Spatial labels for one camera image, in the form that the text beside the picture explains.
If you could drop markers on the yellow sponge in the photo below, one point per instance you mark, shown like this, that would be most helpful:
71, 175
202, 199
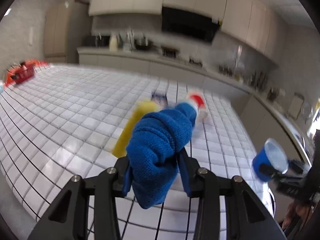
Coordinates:
141, 110

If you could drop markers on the white kitchen island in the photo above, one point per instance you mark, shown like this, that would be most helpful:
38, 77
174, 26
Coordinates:
66, 120

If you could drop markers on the red basket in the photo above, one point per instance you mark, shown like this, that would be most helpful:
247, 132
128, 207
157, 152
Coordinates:
22, 72

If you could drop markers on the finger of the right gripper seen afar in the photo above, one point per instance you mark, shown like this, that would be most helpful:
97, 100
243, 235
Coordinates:
269, 171

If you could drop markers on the blue paper cup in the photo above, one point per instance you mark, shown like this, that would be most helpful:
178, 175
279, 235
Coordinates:
271, 154

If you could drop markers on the white cutting board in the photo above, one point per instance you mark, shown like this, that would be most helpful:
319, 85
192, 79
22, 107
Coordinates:
296, 104

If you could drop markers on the black range hood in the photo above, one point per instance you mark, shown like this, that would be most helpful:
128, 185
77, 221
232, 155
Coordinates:
189, 24

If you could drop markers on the blue white milk carton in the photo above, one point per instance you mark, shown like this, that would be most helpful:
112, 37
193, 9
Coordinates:
159, 98

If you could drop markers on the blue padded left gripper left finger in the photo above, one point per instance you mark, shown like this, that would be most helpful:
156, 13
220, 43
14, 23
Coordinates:
115, 181

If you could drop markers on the steel pot with lid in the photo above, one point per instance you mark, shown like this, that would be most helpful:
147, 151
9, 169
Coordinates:
143, 44

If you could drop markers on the round metal steamer tray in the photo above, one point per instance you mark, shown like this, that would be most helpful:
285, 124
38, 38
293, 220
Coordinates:
306, 111

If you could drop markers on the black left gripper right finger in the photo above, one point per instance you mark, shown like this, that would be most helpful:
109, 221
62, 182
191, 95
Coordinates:
197, 181

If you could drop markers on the toaster oven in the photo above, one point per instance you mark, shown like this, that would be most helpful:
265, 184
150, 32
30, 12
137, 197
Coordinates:
96, 41

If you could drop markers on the blue knitted cloth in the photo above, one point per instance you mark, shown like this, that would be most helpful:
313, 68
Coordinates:
156, 140

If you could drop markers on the red paper cup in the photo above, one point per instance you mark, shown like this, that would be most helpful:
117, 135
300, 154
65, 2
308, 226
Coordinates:
197, 100

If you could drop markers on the upper wall cabinets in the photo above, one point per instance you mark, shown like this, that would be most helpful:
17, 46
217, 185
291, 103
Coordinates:
250, 21

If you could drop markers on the white electric kettle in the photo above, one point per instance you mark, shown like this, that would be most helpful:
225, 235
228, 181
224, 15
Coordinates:
113, 43

